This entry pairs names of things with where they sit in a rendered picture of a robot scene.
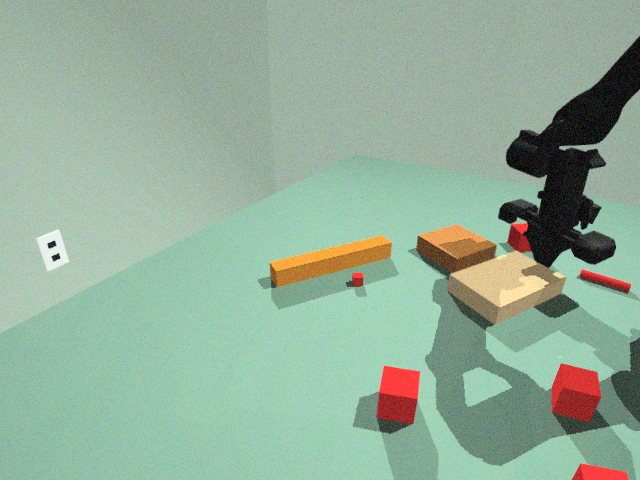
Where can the orange long rectangular bar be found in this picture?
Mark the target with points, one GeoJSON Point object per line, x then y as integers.
{"type": "Point", "coordinates": [314, 264]}

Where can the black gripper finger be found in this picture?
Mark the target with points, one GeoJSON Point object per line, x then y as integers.
{"type": "Point", "coordinates": [550, 252]}
{"type": "Point", "coordinates": [536, 243]}

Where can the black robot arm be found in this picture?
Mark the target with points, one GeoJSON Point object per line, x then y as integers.
{"type": "Point", "coordinates": [585, 119]}

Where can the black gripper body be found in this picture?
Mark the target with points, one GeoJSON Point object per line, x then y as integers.
{"type": "Point", "coordinates": [557, 215]}

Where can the orange square block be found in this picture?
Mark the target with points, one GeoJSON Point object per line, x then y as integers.
{"type": "Point", "coordinates": [455, 248]}

